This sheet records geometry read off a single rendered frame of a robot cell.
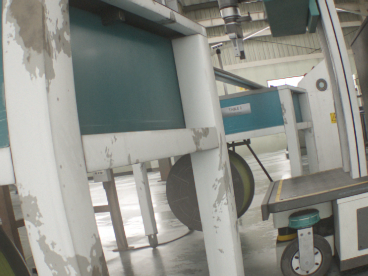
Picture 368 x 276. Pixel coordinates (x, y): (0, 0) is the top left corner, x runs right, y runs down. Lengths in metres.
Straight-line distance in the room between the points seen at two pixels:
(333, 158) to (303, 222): 3.10
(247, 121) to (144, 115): 1.77
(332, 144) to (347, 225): 3.15
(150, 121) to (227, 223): 0.25
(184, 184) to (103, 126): 2.21
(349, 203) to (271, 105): 1.12
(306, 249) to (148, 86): 0.92
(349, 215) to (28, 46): 1.19
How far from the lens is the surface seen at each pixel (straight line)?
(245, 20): 2.27
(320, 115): 4.59
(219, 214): 0.91
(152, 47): 0.84
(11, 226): 1.96
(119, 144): 0.54
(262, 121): 2.49
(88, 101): 0.61
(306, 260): 1.57
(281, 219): 1.69
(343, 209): 1.48
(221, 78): 1.90
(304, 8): 1.67
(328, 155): 4.60
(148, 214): 2.77
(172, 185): 2.86
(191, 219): 2.85
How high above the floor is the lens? 0.52
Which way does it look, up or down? 1 degrees up
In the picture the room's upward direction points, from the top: 9 degrees counter-clockwise
